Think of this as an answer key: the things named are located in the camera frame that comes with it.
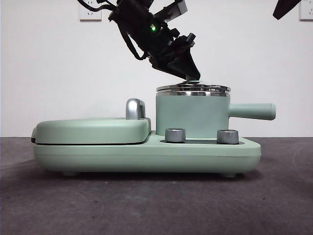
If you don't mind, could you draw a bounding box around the glass lid with green knob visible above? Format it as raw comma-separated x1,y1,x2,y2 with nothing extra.
156,78,232,95

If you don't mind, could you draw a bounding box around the silver control knob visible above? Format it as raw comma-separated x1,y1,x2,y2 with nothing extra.
165,127,186,142
217,129,239,144

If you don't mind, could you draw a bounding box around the mint green breakfast machine base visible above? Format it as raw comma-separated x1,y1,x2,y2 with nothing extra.
33,130,262,177

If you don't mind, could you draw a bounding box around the white wall socket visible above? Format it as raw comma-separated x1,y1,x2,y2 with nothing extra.
78,0,102,22
299,0,313,22

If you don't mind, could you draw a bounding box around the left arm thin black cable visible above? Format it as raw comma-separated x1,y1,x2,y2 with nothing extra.
118,23,149,61

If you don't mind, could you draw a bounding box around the mint green pot with handle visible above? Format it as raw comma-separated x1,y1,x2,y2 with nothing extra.
155,92,276,138

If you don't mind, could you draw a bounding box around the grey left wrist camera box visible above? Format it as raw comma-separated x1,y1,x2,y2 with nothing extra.
168,0,188,21

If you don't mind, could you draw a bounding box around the left arm sleeved black cable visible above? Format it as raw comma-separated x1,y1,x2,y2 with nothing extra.
77,0,118,12

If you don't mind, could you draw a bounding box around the green griddle lid chrome handle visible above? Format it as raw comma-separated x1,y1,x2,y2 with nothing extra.
31,98,153,145

